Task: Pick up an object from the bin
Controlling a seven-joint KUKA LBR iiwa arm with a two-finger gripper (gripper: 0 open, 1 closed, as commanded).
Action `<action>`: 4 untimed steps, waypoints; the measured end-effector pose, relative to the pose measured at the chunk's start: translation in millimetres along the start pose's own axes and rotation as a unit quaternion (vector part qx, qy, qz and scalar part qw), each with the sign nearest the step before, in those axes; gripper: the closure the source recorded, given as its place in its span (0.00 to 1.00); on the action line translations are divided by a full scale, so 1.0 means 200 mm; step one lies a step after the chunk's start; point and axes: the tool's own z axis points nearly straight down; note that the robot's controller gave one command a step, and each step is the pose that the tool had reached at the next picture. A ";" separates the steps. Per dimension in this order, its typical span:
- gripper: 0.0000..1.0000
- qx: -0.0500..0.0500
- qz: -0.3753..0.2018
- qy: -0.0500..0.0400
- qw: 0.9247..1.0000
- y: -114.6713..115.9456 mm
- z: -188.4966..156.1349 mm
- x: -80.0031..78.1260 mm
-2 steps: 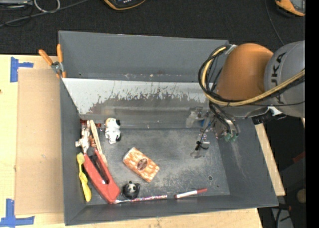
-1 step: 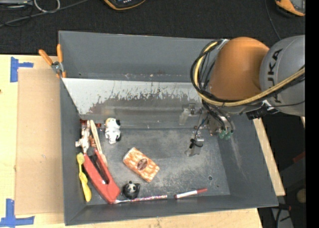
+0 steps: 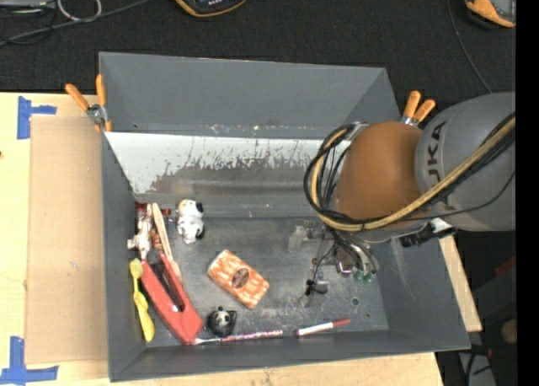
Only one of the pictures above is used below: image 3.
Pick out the red and white pen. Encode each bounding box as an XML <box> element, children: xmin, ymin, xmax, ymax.
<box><xmin>294</xmin><ymin>318</ymin><xmax>352</xmax><ymax>338</ymax></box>

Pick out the black and white toy cow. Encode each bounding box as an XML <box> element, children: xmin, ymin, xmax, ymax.
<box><xmin>176</xmin><ymin>198</ymin><xmax>206</xmax><ymax>245</ymax></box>

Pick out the red stapler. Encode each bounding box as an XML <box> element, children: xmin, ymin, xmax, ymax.
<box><xmin>140</xmin><ymin>249</ymin><xmax>205</xmax><ymax>346</ymax></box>

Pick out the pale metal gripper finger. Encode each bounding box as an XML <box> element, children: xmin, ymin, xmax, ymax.
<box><xmin>288</xmin><ymin>222</ymin><xmax>326</xmax><ymax>254</ymax></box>
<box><xmin>303</xmin><ymin>255</ymin><xmax>331</xmax><ymax>308</ymax></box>

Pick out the patterned pink pencil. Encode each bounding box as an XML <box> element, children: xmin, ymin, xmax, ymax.
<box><xmin>190</xmin><ymin>329</ymin><xmax>285</xmax><ymax>346</ymax></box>

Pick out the black cylinder on white bracket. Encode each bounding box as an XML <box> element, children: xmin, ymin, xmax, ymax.
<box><xmin>398</xmin><ymin>217</ymin><xmax>456</xmax><ymax>249</ymax></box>

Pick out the white and red toy figure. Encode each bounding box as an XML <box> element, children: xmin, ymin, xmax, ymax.
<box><xmin>126</xmin><ymin>202</ymin><xmax>155</xmax><ymax>260</ymax></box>

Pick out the grey metal bin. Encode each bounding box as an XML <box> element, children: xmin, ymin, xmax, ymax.
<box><xmin>99</xmin><ymin>51</ymin><xmax>472</xmax><ymax>383</ymax></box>

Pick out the brown cardboard board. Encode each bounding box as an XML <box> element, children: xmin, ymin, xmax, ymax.
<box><xmin>24</xmin><ymin>115</ymin><xmax>109</xmax><ymax>366</ymax></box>

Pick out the orange and white packet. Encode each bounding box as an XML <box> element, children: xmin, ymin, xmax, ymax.
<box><xmin>206</xmin><ymin>249</ymin><xmax>271</xmax><ymax>310</ymax></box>

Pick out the pale wooden stick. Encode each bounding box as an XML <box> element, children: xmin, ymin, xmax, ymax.
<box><xmin>151</xmin><ymin>202</ymin><xmax>184</xmax><ymax>283</ymax></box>

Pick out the black and white toy panda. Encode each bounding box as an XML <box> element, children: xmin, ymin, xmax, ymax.
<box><xmin>205</xmin><ymin>306</ymin><xmax>238</xmax><ymax>339</ymax></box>

